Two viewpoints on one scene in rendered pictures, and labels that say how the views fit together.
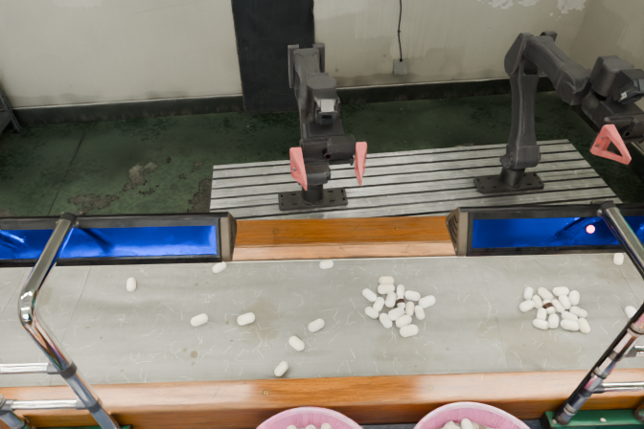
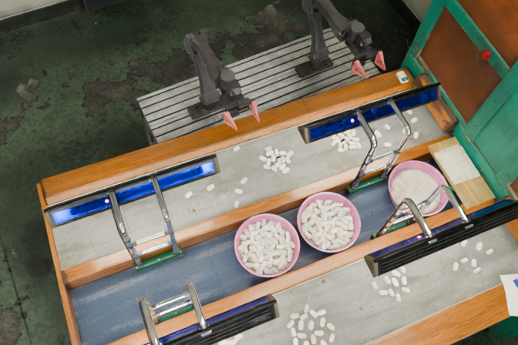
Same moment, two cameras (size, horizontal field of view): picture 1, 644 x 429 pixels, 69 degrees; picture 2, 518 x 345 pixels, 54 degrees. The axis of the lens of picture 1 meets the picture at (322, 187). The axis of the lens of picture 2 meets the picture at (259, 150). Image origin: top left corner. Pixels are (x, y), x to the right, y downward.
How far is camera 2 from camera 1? 124 cm
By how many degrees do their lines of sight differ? 25
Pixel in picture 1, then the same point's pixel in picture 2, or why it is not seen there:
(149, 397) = (187, 233)
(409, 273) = (277, 141)
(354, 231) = (244, 126)
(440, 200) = (280, 88)
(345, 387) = (267, 202)
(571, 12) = not seen: outside the picture
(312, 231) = (223, 132)
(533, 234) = (332, 128)
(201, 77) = not seen: outside the picture
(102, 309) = (136, 204)
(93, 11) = not seen: outside the picture
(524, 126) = (318, 40)
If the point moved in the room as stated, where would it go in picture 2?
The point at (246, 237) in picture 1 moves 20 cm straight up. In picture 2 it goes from (190, 145) to (187, 121)
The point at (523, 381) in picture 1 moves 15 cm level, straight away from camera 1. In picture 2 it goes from (337, 178) to (347, 151)
